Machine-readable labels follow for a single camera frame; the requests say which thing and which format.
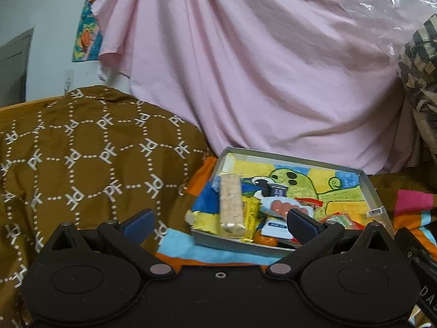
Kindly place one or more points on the tangerine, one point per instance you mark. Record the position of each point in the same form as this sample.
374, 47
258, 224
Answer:
265, 240

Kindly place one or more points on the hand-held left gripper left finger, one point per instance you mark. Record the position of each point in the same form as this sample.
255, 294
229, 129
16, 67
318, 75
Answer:
140, 224

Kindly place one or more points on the clear plastic bag of clothes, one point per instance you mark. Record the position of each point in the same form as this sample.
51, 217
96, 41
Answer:
420, 75

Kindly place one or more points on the wall poster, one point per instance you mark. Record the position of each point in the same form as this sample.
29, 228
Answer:
87, 30

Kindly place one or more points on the brown snack green label wrapper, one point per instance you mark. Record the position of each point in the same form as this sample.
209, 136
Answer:
340, 220

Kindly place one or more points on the brown printed blanket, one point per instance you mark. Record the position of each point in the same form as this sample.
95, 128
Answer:
85, 164

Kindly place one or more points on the grey box with cartoon drawing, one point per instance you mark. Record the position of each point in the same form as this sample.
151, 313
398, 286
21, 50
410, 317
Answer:
341, 184

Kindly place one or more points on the blue and white sachet packet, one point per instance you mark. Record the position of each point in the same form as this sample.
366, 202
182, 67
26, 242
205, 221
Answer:
276, 227

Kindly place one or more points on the red and white snack packet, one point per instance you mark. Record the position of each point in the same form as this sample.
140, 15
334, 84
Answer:
310, 203

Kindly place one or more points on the grey door frame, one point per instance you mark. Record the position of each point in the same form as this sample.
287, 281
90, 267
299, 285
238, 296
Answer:
15, 71

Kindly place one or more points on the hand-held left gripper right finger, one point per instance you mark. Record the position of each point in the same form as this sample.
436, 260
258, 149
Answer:
302, 227

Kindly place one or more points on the colourful cartoon blanket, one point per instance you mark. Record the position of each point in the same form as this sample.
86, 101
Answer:
205, 250

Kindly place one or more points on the wooden bed frame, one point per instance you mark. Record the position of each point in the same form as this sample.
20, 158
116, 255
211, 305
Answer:
20, 105

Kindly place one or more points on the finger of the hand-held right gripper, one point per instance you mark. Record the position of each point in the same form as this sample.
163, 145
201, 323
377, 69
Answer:
408, 242

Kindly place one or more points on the pink sausage packet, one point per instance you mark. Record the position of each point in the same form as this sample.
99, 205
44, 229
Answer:
283, 207

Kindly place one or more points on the pink hanging sheet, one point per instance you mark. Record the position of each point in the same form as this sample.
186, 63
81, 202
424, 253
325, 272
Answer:
256, 58

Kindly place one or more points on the yellow snack packet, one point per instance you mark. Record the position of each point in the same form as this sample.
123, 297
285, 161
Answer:
252, 217

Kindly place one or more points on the white wall socket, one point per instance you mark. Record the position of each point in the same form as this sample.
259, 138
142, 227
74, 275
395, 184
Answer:
69, 81

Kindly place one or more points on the clear rice crisp bar packet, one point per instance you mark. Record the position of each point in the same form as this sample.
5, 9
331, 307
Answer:
231, 205

